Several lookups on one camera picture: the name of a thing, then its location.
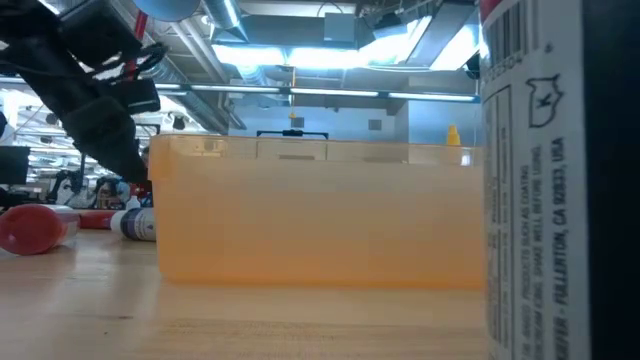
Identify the large pink-cap colouring bottle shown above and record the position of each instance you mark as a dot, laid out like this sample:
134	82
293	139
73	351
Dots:
550	200

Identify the orange translucent plastic tray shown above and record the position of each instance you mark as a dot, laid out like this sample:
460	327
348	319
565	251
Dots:
320	225

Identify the black monitor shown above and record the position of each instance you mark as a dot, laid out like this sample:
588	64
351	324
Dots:
12	165

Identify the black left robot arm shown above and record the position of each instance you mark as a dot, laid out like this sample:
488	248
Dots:
25	30

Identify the long ceiling strip light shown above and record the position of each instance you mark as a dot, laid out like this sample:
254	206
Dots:
330	92

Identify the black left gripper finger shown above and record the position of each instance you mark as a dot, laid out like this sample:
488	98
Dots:
115	145
137	95

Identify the large orange-cap colouring bottle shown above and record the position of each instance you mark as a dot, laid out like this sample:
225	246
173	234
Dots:
30	230

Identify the large yellow-cap colouring bottle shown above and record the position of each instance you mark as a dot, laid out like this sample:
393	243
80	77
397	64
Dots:
453	137

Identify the silver air duct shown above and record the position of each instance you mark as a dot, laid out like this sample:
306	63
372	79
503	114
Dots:
225	17

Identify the small black bracket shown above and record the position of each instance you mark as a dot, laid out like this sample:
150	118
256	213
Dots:
292	133

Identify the large purple-cap colouring bottle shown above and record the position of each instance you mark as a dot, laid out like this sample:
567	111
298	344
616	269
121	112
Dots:
137	225

